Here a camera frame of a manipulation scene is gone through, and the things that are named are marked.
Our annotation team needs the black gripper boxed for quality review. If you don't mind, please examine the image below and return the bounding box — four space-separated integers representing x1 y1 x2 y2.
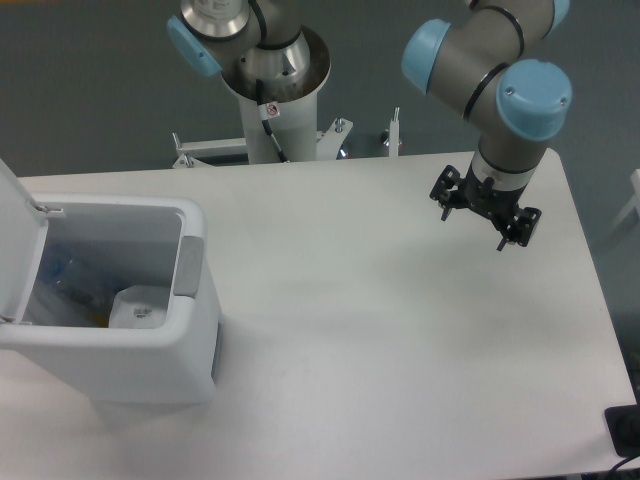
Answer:
429 165 542 251

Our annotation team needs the white paper carton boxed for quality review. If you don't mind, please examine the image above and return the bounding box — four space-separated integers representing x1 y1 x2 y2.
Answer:
109 285 169 329

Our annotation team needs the clear plastic water bottle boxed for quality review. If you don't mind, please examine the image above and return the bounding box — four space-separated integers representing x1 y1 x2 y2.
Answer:
37 245 111 314

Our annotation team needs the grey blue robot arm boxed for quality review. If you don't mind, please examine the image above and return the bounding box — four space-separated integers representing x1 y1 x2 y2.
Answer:
166 1 572 246

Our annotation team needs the white trash can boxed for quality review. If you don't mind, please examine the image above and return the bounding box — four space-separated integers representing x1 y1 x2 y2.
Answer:
1 193 221 404

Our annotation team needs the yellow trash in bin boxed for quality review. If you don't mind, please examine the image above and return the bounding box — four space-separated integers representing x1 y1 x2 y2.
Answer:
93 315 109 328

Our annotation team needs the white trash can lid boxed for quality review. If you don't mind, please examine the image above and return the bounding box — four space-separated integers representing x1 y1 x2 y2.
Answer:
1 161 64 323

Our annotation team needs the black device at table edge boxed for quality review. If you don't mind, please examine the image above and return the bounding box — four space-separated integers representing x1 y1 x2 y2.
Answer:
604 405 639 457

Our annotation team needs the white frame at right edge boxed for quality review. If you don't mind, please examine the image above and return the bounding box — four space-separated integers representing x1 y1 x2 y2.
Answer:
599 169 639 249

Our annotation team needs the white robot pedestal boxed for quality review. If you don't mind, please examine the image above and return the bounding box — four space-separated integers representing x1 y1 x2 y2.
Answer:
171 27 404 170

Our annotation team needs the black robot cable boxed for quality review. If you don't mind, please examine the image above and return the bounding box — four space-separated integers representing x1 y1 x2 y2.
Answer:
255 78 291 164

